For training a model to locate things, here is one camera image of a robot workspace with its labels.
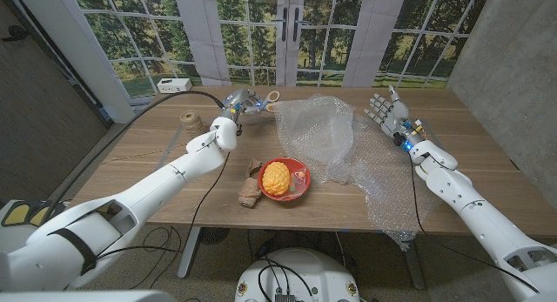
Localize yellow black foot pedal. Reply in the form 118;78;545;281
1;200;66;227

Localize red bowl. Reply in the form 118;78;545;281
257;157;312;203

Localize black round ribbed object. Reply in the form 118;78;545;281
198;226;231;245

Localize brown twine spool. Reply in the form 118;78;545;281
179;111;205;136

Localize white power strip box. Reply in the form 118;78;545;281
156;77;193;95

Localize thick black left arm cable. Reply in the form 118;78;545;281
47;90;227;207

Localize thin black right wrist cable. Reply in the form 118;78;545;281
408;154;541;293

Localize crumpled beige cloth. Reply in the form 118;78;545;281
237;158;265;208

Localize loose brown twine strand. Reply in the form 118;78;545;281
102;143;188;164

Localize grey table leg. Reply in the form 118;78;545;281
402;240;426;291

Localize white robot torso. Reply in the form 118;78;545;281
234;248;361;302

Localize orange grey handled scissors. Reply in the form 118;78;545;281
251;90;282;116

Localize yellow textured toy fruit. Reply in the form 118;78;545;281
261;161;292;197

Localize white table leg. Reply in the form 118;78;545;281
177;226;202;279

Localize clear bubble wrap sheet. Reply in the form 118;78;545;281
270;93;440;251

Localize thin black left wrist cable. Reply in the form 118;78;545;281
96;150;232;290

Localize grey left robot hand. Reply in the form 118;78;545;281
219;87;273;120

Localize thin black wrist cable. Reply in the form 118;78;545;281
408;154;541;293
96;150;232;290

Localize black wall hook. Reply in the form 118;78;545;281
2;25;27;42

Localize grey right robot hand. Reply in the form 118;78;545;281
364;84;426;147

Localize printed forest window backdrop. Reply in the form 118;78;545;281
69;0;493;98

